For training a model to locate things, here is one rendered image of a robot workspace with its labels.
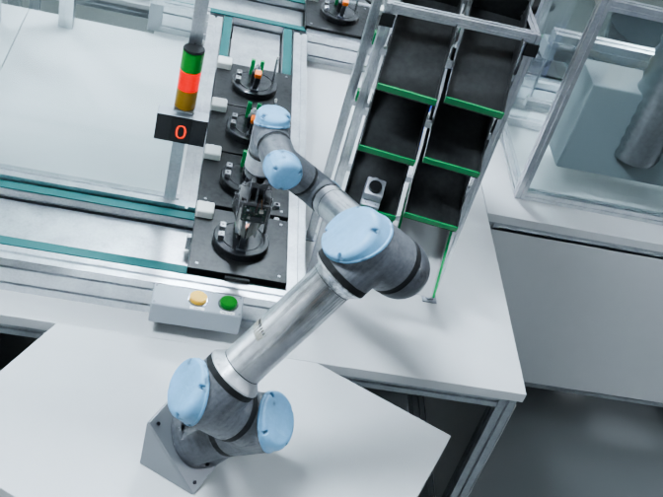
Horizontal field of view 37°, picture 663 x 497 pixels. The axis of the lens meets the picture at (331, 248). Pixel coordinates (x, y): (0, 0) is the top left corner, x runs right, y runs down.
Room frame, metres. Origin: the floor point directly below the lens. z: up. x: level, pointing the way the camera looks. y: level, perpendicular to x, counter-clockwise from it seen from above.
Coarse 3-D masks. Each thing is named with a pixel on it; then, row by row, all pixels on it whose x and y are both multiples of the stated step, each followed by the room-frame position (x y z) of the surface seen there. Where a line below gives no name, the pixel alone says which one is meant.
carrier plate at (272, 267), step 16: (208, 224) 1.95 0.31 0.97; (272, 224) 2.02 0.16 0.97; (192, 240) 1.87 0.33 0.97; (208, 240) 1.89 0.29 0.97; (272, 240) 1.96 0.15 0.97; (192, 256) 1.81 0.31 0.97; (208, 256) 1.83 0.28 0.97; (224, 256) 1.84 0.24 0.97; (272, 256) 1.90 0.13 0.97; (192, 272) 1.77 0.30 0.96; (208, 272) 1.78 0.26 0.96; (224, 272) 1.79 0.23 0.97; (240, 272) 1.81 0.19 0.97; (256, 272) 1.82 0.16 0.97; (272, 272) 1.84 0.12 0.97
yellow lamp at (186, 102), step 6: (180, 90) 1.97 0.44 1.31; (180, 96) 1.97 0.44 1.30; (186, 96) 1.96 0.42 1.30; (192, 96) 1.97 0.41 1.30; (180, 102) 1.96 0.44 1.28; (186, 102) 1.97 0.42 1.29; (192, 102) 1.97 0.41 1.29; (180, 108) 1.96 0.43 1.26; (186, 108) 1.97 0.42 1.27; (192, 108) 1.98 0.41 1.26
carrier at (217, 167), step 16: (208, 144) 2.25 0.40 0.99; (208, 160) 2.21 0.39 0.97; (224, 160) 2.23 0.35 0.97; (240, 160) 2.25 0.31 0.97; (208, 176) 2.14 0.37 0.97; (224, 176) 2.13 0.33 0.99; (240, 176) 2.15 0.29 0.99; (208, 192) 2.07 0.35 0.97; (224, 192) 2.09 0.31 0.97; (272, 192) 2.15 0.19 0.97; (288, 192) 2.17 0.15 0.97; (224, 208) 2.03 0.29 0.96; (272, 208) 2.09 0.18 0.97; (288, 208) 2.11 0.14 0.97
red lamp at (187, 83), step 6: (180, 72) 1.97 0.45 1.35; (180, 78) 1.97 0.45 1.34; (186, 78) 1.96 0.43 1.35; (192, 78) 1.97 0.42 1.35; (198, 78) 1.98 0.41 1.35; (180, 84) 1.97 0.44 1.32; (186, 84) 1.96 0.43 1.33; (192, 84) 1.97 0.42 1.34; (198, 84) 1.98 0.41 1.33; (186, 90) 1.96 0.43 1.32; (192, 90) 1.97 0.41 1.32
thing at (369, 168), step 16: (368, 160) 2.01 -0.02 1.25; (384, 160) 2.03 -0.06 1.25; (352, 176) 1.96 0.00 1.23; (368, 176) 1.98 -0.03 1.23; (384, 176) 1.99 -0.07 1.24; (400, 176) 2.00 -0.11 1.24; (352, 192) 1.92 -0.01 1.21; (384, 192) 1.95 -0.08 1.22; (400, 192) 1.95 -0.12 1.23; (384, 208) 1.91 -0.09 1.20
